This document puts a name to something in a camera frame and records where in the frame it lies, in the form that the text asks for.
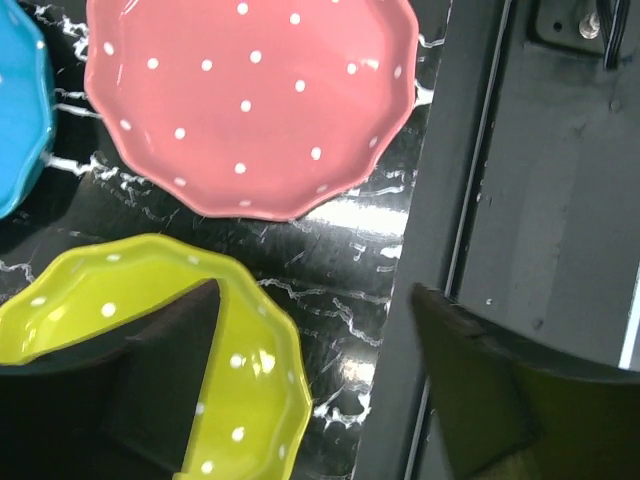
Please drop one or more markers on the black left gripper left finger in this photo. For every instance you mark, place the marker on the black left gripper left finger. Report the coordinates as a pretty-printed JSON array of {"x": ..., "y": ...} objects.
[{"x": 118, "y": 406}]

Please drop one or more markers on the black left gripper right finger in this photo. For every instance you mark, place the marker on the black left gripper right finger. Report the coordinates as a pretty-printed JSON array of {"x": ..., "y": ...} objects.
[{"x": 512, "y": 408}]

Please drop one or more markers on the green polka dot plate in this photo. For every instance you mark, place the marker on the green polka dot plate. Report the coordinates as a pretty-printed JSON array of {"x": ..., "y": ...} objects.
[{"x": 255, "y": 402}]

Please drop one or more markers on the pink polka dot plate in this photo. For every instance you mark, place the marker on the pink polka dot plate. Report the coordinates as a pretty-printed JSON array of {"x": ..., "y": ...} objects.
[{"x": 254, "y": 109}]

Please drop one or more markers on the blue polka dot plate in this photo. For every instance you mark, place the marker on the blue polka dot plate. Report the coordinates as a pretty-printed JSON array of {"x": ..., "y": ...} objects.
[{"x": 28, "y": 120}]

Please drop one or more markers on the black marble pattern mat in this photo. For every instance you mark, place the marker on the black marble pattern mat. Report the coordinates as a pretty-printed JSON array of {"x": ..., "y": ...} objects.
[{"x": 332, "y": 270}]

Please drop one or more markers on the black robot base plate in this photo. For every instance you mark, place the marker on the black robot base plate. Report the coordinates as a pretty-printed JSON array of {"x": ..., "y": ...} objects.
[{"x": 526, "y": 204}]

